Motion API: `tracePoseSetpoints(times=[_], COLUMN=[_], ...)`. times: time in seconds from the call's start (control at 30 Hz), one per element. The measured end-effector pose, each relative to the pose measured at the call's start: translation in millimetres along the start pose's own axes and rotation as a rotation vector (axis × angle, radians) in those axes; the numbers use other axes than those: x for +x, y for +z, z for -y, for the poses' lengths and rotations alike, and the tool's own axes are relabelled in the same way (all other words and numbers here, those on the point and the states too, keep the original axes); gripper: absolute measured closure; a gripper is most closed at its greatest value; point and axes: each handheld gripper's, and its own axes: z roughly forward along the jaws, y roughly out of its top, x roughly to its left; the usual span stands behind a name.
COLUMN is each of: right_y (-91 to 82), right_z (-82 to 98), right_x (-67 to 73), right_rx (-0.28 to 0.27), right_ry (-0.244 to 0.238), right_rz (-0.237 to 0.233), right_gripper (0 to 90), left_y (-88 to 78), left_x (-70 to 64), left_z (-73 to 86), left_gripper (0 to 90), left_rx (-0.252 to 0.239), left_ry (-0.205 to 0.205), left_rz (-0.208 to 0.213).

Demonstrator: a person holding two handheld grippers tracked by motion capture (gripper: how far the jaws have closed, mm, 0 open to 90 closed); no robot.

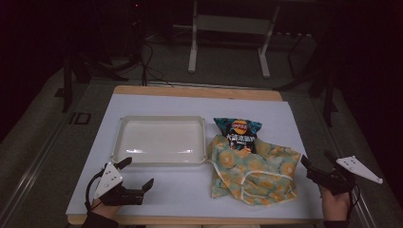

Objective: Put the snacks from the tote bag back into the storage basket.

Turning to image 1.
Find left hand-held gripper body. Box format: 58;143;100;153
93;161;144;207

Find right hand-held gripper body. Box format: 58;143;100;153
306;155;384;196

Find white plastic tray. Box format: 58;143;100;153
110;115;208;167

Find green yellow floral cloth bag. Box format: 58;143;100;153
207;134;302;207

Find dark blue chip bag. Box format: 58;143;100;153
213;117;263;155

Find person's right hand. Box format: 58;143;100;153
319;186;351;221

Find person's left hand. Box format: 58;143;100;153
89;199;122;219

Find white table mat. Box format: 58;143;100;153
66;93;324;221

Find black metal stand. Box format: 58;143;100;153
61;51;130;114
275;31;339;128

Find dark floor socket plate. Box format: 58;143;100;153
68;111;92;125

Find white metal stand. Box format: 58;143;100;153
187;0;281;79

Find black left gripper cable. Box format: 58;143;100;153
84;169;107;212

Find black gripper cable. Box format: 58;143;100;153
346;182;363;220
84;169;107;212

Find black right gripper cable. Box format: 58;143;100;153
346;182;363;220

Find black floor cables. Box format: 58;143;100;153
138;41;176;87

